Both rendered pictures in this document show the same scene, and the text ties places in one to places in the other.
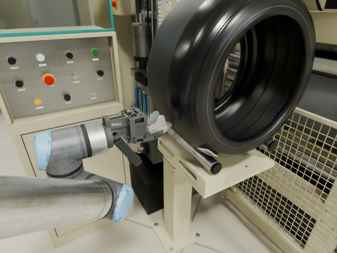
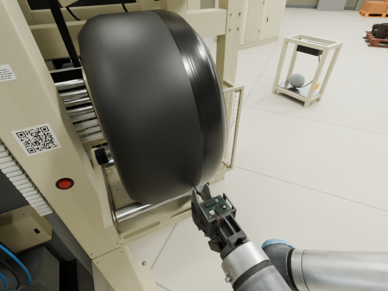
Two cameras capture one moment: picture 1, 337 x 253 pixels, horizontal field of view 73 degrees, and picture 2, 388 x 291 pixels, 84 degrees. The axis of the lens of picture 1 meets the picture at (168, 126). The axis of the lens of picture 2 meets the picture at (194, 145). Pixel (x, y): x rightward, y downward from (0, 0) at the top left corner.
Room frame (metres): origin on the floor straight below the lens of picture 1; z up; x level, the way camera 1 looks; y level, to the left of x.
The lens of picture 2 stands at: (0.60, 0.38, 1.53)
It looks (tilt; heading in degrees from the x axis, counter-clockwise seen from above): 40 degrees down; 274
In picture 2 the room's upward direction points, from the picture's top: 1 degrees counter-clockwise
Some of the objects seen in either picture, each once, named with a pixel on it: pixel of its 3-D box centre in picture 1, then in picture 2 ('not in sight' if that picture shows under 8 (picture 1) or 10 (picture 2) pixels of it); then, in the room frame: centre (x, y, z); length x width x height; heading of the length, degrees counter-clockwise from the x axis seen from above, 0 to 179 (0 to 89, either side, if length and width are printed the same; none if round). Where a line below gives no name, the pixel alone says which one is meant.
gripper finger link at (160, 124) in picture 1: (161, 123); (206, 192); (0.60, 0.02, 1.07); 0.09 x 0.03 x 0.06; 119
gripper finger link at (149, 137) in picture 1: (148, 134); not in sight; (0.57, 0.06, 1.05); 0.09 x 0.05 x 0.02; 119
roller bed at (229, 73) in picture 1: (246, 75); (72, 109); (1.20, -0.42, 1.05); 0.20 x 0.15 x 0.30; 29
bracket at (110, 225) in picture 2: not in sight; (104, 189); (0.98, -0.11, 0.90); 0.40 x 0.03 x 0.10; 119
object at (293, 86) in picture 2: not in sight; (303, 70); (-0.72, -2.66, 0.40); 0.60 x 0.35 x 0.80; 129
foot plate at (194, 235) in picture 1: (176, 229); (132, 287); (1.03, -0.06, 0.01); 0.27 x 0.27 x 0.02; 29
